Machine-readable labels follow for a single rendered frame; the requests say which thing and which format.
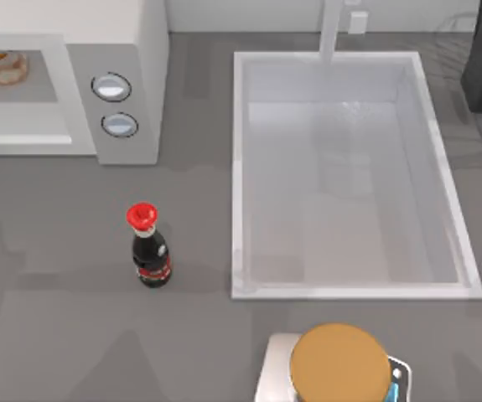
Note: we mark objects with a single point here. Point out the dark bottle with red cap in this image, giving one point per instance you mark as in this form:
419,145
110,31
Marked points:
151,255

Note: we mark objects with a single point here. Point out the white wall socket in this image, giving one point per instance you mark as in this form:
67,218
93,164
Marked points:
357,22

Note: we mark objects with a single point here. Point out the pale microwave oven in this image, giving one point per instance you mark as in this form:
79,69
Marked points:
110,50

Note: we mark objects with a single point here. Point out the tall white tap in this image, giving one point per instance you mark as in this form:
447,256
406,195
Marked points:
330,29

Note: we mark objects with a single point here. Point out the round microwave knob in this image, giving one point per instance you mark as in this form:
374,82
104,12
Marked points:
119,125
111,87

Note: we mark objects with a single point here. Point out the round brown bread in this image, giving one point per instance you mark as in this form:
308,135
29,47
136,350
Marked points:
339,362

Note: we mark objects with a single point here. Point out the white sink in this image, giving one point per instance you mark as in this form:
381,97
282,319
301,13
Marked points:
349,188

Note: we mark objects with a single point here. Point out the glazed bread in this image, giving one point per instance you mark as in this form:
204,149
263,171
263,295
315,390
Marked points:
5,67

